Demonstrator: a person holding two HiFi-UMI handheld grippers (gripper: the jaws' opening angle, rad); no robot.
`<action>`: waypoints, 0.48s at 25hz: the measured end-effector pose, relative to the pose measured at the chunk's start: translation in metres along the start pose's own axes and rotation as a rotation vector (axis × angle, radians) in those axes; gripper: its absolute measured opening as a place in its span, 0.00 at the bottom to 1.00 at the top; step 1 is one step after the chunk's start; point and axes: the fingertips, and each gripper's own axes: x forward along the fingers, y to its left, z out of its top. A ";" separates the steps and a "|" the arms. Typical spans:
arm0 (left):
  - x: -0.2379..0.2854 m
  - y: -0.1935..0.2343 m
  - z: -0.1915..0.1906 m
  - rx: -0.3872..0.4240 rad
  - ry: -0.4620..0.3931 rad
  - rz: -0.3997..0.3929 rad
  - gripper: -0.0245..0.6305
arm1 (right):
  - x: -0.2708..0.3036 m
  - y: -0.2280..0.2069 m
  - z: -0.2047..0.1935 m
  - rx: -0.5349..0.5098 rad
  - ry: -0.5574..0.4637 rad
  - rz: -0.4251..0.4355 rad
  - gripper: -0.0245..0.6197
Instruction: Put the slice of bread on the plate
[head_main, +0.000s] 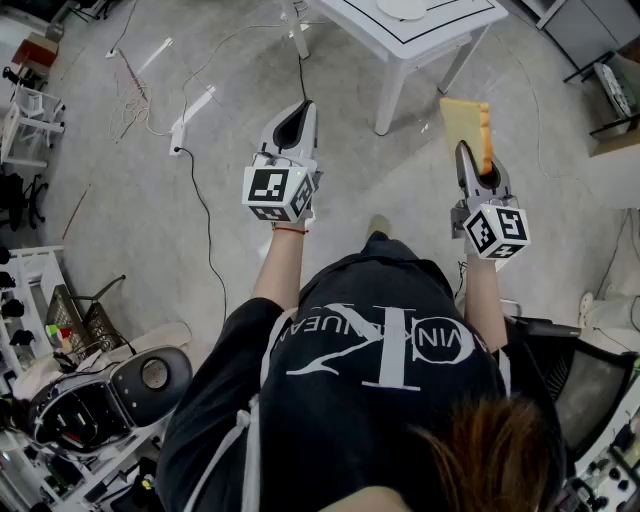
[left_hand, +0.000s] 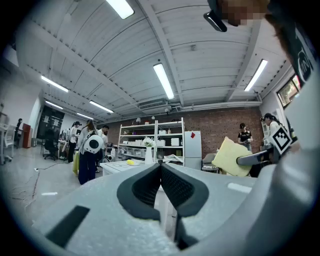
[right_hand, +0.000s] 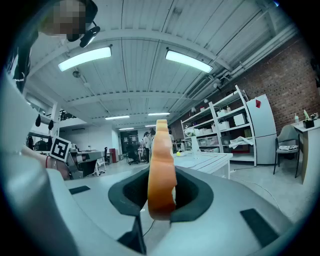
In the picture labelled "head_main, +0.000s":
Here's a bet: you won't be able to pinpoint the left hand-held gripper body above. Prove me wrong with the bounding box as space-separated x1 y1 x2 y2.
242 147 324 226

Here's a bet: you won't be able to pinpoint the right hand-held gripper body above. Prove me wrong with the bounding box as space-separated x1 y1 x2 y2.
449 191 531 261

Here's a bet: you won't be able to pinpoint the toasted bread slice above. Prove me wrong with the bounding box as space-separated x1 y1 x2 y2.
439 97 495 177

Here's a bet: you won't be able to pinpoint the white plate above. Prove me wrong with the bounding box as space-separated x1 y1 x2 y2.
375 0 428 22

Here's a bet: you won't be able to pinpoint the person's right forearm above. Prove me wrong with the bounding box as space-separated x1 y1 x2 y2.
461 249 510 354

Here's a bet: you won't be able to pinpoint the person's left forearm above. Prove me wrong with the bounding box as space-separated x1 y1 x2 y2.
249 219 310 322

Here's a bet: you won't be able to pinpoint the white power strip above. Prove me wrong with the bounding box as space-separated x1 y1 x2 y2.
168 122 188 158

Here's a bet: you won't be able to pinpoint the person's dark trousers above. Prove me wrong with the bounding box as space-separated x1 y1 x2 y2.
358 231 422 262

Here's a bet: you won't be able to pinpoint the white table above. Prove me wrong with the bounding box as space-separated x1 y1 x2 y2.
278 0 510 137

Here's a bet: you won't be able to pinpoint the white perforated chair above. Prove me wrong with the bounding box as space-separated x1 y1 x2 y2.
563 49 640 147

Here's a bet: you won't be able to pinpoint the white plastic bar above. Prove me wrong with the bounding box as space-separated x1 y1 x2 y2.
134 37 175 76

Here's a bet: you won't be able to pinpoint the grey cabinet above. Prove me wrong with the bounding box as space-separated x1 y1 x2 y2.
541 0 640 72

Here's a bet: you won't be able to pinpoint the black mesh office chair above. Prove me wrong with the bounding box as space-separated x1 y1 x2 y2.
508 314 640 464

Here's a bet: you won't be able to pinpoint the dark grey robot shell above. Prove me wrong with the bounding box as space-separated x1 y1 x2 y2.
25 344 195 454

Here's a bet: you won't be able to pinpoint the person's black printed t-shirt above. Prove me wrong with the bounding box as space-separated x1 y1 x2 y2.
156 252 567 512

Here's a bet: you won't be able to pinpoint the black office chair base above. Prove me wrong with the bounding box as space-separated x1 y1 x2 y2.
0 171 50 232

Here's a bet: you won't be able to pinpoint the colourful puzzle cube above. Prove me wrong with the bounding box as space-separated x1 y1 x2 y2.
45 323 75 347

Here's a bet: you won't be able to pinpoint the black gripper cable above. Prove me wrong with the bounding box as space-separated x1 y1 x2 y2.
296 49 309 103

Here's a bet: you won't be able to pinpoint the black floor cable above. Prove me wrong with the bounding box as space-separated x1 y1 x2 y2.
173 146 229 324

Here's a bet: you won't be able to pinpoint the thin white floor cable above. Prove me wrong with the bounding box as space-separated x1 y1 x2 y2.
491 28 594 187

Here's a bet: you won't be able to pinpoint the long white floor cable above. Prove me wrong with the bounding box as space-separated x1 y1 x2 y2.
180 20 304 137

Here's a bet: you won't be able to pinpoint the tangled red and white cables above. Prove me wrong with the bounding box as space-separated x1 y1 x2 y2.
108 47 167 145

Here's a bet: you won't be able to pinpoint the white harness strap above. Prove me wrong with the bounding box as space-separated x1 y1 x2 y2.
188 394 263 512

